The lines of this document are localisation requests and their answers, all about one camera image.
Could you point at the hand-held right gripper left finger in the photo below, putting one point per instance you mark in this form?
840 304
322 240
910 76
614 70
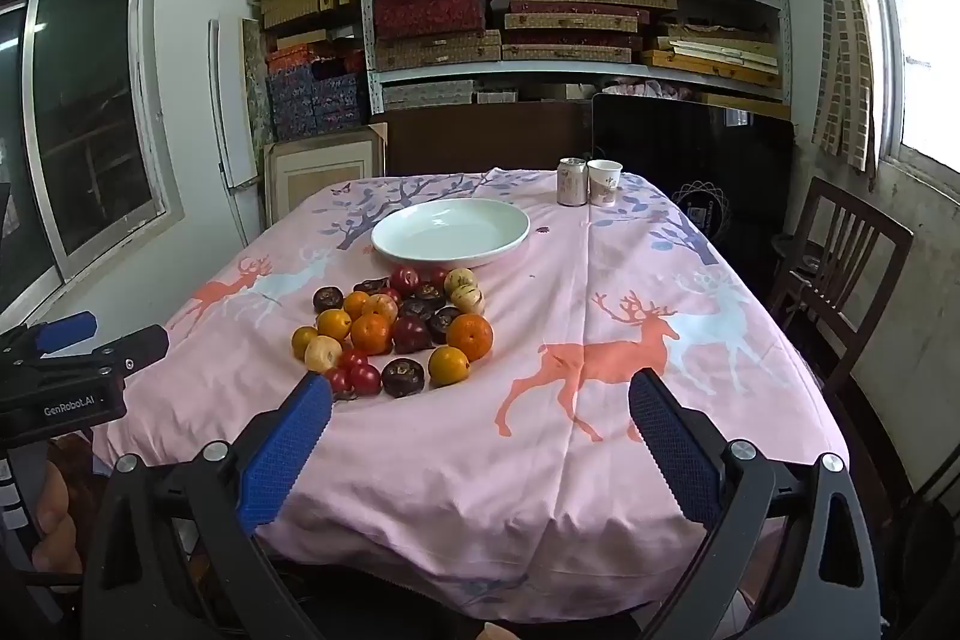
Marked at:
289 452

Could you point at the white board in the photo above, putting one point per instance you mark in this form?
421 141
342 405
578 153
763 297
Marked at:
234 100

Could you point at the orange red boxes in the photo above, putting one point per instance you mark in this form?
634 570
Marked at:
300 59

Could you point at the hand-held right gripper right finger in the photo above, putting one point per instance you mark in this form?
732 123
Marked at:
671 452

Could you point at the window with white frame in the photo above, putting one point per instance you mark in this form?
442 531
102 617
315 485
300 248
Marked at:
919 40

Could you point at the mottled grey panel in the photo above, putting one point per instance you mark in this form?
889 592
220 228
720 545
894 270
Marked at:
257 85

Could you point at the yellow pepino melon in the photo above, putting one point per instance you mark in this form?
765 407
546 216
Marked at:
459 280
381 308
469 300
323 354

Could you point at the red cherry tomato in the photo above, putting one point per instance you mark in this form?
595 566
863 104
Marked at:
391 294
354 358
337 380
366 380
437 276

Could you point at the large red tomato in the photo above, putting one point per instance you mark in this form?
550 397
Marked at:
405 279

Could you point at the stack of yellow wooden boxes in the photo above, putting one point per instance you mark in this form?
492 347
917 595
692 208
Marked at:
712 59

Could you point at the stack of blue floral boxes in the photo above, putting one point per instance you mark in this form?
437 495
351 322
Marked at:
315 104

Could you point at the white paper cup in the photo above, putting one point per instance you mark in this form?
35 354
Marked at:
605 183

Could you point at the white plate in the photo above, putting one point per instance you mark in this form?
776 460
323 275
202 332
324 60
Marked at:
450 231

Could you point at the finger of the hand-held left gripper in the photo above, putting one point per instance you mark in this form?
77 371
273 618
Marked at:
139 346
67 329

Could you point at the pink cloth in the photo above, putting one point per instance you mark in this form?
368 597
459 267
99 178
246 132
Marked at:
649 89

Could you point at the person's left hand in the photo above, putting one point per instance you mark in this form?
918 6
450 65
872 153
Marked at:
58 520

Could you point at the small grey patterned box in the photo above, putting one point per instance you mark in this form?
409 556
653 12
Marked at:
496 96

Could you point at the drink can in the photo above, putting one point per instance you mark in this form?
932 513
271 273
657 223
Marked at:
572 183

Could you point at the dark wooden chair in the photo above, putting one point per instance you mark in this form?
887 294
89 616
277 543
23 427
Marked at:
847 257

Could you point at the stack of flat woven boxes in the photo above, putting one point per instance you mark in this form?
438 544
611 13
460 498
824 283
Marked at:
577 21

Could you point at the white metal shelf rack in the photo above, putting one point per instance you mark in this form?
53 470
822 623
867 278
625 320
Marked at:
364 10

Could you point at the sliding glass window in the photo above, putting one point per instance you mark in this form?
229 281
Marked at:
82 115

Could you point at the framed picture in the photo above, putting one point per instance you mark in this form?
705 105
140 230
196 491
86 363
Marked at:
322 175

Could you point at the checked curtain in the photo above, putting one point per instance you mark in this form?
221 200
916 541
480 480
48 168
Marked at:
844 25

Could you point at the brown board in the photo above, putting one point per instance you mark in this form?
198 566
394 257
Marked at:
480 138

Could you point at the pink deer print tablecloth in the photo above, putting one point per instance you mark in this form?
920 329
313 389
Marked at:
525 460

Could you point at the woven tan box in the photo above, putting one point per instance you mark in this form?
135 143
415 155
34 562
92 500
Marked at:
435 51

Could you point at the red patterned box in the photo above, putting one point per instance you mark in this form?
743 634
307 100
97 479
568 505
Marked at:
427 9

